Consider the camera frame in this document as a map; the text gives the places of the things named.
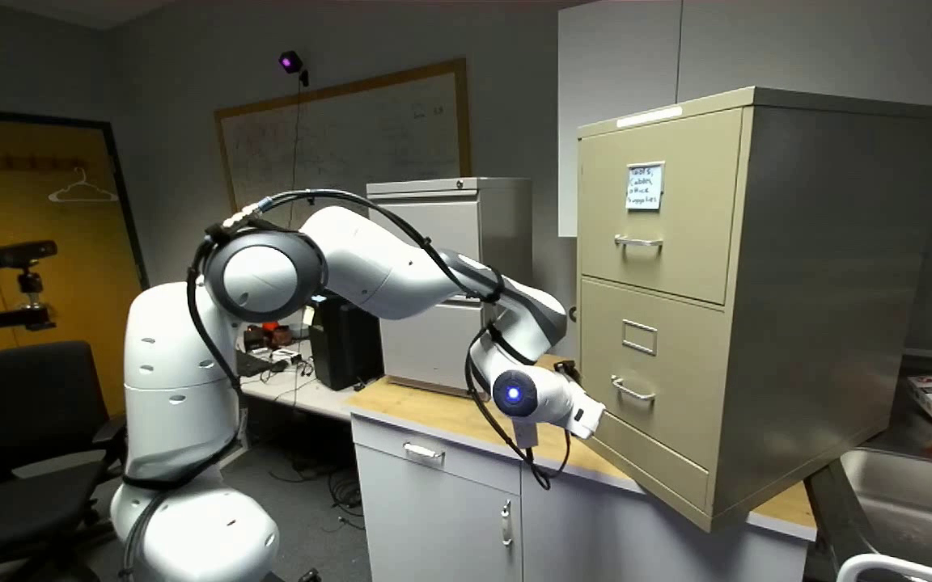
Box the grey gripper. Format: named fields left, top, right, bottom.
left=564, top=389, right=610, bottom=443

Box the beige drawer with label holder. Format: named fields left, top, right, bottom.
left=575, top=275, right=734, bottom=472

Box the white base cabinet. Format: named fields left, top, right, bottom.
left=346, top=367, right=824, bottom=582

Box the white base cabinet drawer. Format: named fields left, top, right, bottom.
left=349, top=418, right=525, bottom=502

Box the grey cabinet drawer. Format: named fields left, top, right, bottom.
left=365, top=196, right=485, bottom=269
left=378, top=301, right=489, bottom=394

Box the white base cabinet door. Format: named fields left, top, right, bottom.
left=354, top=443, right=525, bottom=582

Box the beige drawer with label card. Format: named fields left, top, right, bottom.
left=575, top=108, right=750, bottom=308

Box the grey metal filing cabinet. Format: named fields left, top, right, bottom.
left=362, top=176, right=541, bottom=397

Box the beige metal filing cabinet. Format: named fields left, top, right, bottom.
left=573, top=84, right=932, bottom=536

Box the white label card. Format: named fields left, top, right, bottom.
left=621, top=160, right=671, bottom=218

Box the black box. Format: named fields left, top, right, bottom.
left=307, top=296, right=386, bottom=394

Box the red small device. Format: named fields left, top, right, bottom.
left=244, top=316, right=289, bottom=356

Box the white curved faucet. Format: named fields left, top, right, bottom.
left=832, top=550, right=932, bottom=582

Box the wood framed whiteboard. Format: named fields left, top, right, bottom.
left=215, top=56, right=477, bottom=246

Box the stainless steel sink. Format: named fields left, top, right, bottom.
left=834, top=443, right=932, bottom=579

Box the white coat hanger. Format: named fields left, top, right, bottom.
left=46, top=173, right=122, bottom=210

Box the black office chair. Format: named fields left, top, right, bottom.
left=0, top=340, right=131, bottom=582

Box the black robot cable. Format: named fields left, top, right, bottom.
left=119, top=183, right=580, bottom=496

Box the camera with purple light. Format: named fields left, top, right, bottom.
left=274, top=45, right=314, bottom=91

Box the black camera on stand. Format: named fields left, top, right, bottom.
left=0, top=235, right=62, bottom=340

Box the yellow board with black frame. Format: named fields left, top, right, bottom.
left=0, top=104, right=154, bottom=464

